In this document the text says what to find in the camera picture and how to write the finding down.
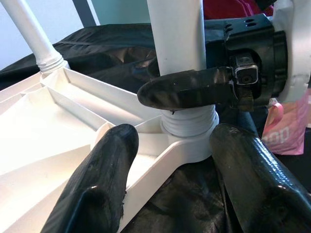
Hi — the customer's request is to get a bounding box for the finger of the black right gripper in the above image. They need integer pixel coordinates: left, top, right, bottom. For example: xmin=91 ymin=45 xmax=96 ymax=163
xmin=137 ymin=67 xmax=238 ymax=111
xmin=147 ymin=60 xmax=161 ymax=80

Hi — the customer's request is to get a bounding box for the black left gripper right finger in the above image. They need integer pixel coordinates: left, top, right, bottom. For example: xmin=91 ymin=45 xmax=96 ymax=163
xmin=209 ymin=123 xmax=311 ymax=233

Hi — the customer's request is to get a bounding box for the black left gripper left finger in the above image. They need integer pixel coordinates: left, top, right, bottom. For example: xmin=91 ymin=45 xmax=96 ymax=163
xmin=41 ymin=123 xmax=139 ymax=233

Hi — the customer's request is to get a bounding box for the white plastic table leg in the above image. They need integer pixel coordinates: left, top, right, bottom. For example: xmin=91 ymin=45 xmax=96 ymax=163
xmin=147 ymin=0 xmax=219 ymax=138
xmin=0 ymin=0 xmax=68 ymax=73

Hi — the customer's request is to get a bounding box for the white plastic table top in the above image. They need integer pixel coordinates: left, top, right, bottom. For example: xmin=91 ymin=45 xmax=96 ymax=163
xmin=0 ymin=67 xmax=221 ymax=233

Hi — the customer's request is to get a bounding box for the dark red fabric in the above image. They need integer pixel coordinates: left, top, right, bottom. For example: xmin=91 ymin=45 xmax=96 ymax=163
xmin=203 ymin=0 xmax=275 ymax=20

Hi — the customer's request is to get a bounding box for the pink plastic bag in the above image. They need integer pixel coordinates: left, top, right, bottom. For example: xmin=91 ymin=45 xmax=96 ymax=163
xmin=262 ymin=89 xmax=311 ymax=156

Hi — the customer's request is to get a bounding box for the black plastic table cover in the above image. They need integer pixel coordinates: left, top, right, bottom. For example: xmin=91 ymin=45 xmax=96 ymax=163
xmin=0 ymin=23 xmax=311 ymax=233

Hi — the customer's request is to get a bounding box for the large white board panel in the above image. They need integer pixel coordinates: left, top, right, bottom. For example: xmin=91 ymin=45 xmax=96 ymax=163
xmin=0 ymin=0 xmax=85 ymax=72

